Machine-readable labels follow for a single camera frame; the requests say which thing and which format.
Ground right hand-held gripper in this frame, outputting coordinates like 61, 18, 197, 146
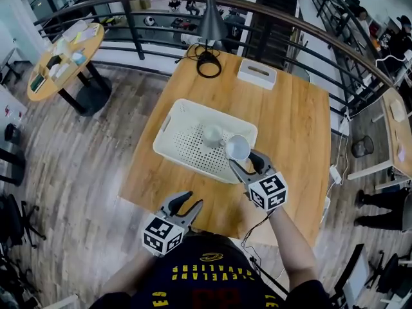
228, 149, 289, 212

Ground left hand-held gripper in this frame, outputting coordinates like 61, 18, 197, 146
141, 191, 204, 258

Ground white printed paper cup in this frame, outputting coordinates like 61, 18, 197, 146
224, 134, 251, 161

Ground white mug with handle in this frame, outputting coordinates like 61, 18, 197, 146
202, 124, 227, 149

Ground white perforated plastic basket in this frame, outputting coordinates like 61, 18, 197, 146
153, 98, 258, 185

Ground person's left forearm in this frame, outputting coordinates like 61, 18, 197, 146
99, 251, 158, 297

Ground person's right forearm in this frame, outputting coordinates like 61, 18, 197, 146
268, 206, 319, 291

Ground white tissue box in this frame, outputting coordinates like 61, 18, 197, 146
237, 59, 277, 91

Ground person's dark jersey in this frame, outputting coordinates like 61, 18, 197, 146
89, 232, 335, 309

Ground white power strip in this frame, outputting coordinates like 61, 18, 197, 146
329, 164, 342, 185

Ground small white perforated basket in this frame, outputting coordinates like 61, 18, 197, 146
320, 196, 332, 223

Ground black mesh wastebasket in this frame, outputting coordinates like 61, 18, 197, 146
351, 135, 375, 158

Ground round wooden table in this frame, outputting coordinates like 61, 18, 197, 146
26, 23, 113, 117

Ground black computer monitor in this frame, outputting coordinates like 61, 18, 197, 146
334, 243, 370, 305

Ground black staircase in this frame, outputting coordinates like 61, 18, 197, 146
247, 0, 299, 70

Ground wooden table with white legs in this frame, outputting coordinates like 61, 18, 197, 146
346, 87, 412, 190

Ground black desk lamp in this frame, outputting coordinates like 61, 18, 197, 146
175, 0, 229, 79

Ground black office chair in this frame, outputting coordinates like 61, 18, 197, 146
0, 193, 46, 249
365, 249, 412, 294

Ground light blue packet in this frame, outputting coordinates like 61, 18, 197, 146
71, 51, 88, 66

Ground black round container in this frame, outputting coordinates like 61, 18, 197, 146
4, 123, 22, 145

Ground clear plastic container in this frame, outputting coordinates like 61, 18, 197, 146
62, 19, 88, 42

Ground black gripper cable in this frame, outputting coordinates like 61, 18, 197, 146
240, 209, 290, 294

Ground thick white cable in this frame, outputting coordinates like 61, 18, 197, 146
375, 50, 412, 77

